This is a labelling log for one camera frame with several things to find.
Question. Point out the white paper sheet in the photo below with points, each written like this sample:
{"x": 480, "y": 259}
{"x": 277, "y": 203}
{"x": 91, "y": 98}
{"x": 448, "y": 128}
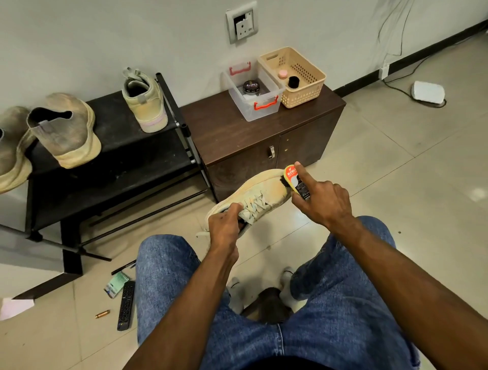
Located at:
{"x": 15, "y": 309}

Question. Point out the person's right hand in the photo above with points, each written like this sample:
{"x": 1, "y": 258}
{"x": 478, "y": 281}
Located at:
{"x": 326, "y": 202}

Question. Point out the person's left hand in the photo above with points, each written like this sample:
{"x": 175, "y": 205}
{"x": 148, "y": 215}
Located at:
{"x": 225, "y": 229}

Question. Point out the black pen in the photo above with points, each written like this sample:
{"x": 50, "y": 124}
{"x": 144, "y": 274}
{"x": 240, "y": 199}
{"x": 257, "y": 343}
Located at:
{"x": 124, "y": 267}

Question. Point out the small black round cap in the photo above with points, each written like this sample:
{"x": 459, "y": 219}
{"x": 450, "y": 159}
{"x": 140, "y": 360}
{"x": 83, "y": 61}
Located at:
{"x": 293, "y": 82}

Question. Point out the white router box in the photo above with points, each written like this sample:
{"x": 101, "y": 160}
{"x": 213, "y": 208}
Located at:
{"x": 428, "y": 93}

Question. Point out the green paper packet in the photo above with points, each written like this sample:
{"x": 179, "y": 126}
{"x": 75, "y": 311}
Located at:
{"x": 117, "y": 283}

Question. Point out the person's left forearm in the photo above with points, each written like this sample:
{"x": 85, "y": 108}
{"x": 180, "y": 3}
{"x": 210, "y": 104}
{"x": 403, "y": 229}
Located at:
{"x": 183, "y": 316}

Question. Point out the white wall socket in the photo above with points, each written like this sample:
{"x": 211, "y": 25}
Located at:
{"x": 242, "y": 22}

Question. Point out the dark brown wooden cabinet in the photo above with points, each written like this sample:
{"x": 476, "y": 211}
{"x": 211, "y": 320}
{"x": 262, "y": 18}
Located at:
{"x": 221, "y": 129}

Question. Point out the clear plastic storage box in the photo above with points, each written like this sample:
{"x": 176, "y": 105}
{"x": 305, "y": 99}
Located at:
{"x": 258, "y": 107}

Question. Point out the beige plastic basket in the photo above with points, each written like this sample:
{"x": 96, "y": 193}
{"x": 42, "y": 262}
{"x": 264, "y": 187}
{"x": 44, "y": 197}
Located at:
{"x": 303, "y": 76}

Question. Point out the black remote control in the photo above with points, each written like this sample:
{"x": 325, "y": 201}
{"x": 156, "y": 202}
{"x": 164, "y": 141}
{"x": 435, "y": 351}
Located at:
{"x": 126, "y": 305}

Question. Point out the worn tan slip-on shoe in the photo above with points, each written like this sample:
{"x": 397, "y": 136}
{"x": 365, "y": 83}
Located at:
{"x": 14, "y": 152}
{"x": 68, "y": 133}

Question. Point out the small brass cylinder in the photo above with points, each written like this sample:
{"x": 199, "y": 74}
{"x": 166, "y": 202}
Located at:
{"x": 102, "y": 313}

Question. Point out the black orange shoe brush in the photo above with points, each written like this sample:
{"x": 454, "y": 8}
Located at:
{"x": 292, "y": 175}

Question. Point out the black metal shoe rack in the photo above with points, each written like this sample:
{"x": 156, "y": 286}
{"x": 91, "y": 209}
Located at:
{"x": 133, "y": 171}

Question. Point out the white wall plug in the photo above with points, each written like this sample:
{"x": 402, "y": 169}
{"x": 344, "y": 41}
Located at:
{"x": 384, "y": 72}

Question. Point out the pink round lid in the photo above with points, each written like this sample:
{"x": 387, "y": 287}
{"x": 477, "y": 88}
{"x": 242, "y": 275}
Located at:
{"x": 282, "y": 74}

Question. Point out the person's right forearm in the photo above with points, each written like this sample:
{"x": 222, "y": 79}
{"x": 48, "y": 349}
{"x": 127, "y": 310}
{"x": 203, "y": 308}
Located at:
{"x": 419, "y": 297}

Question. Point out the pale green lace-up shoe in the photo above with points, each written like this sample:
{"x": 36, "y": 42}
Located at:
{"x": 149, "y": 108}
{"x": 259, "y": 194}

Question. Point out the black round polish tin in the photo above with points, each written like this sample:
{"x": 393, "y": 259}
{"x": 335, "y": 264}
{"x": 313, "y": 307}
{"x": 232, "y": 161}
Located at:
{"x": 251, "y": 87}

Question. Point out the person's right leg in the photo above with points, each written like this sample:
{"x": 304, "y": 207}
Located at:
{"x": 351, "y": 320}

